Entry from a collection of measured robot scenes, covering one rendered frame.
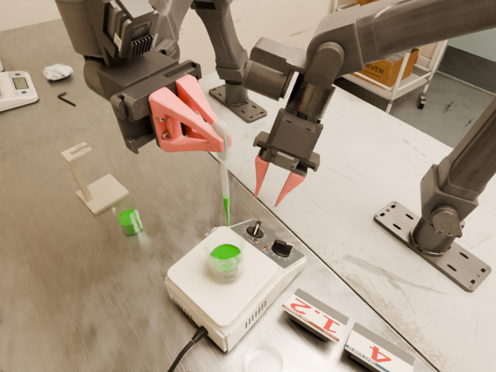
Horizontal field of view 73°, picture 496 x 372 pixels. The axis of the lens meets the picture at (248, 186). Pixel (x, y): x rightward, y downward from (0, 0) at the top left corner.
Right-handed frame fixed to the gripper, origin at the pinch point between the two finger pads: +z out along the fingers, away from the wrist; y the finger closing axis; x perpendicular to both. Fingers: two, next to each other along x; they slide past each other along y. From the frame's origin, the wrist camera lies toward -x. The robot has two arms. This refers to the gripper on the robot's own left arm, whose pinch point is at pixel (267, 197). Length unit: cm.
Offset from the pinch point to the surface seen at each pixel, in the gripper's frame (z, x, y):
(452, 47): -76, 275, 94
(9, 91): 14, 31, -78
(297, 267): 7.8, -3.4, 8.9
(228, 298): 10.0, -14.2, 0.4
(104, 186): 16.1, 9.2, -32.6
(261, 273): 7.1, -10.0, 3.4
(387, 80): -32, 208, 46
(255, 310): 11.5, -12.3, 4.6
